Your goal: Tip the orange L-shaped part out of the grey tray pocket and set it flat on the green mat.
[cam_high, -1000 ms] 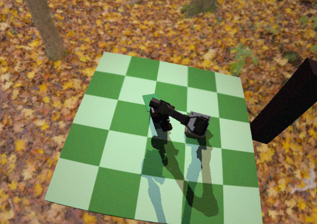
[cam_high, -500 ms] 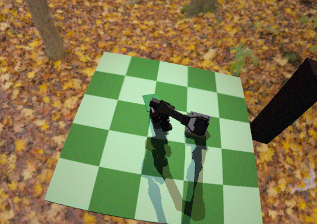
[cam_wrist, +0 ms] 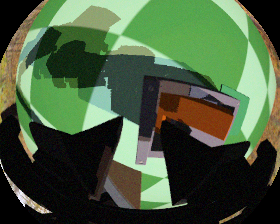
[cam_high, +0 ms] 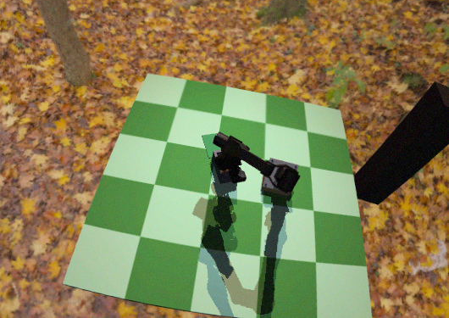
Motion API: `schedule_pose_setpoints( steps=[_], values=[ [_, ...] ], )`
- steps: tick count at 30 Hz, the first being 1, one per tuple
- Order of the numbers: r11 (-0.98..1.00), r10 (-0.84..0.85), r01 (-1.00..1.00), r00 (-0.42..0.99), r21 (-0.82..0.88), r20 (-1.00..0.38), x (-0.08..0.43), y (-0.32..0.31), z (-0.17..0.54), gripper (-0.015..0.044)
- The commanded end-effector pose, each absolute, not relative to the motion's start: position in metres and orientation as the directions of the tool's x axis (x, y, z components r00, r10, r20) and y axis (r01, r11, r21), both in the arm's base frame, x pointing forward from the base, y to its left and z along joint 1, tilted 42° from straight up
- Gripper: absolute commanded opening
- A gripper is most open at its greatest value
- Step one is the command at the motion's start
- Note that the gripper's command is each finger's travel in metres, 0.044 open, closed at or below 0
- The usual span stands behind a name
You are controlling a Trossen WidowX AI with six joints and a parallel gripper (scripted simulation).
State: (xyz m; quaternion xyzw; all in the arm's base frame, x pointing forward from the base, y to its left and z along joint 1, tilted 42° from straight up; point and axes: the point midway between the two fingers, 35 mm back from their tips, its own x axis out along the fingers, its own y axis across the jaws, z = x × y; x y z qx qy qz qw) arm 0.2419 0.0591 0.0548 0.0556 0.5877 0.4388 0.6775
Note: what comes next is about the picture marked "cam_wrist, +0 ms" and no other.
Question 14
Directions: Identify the orange l-shaped part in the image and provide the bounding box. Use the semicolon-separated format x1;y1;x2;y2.
155;92;234;141

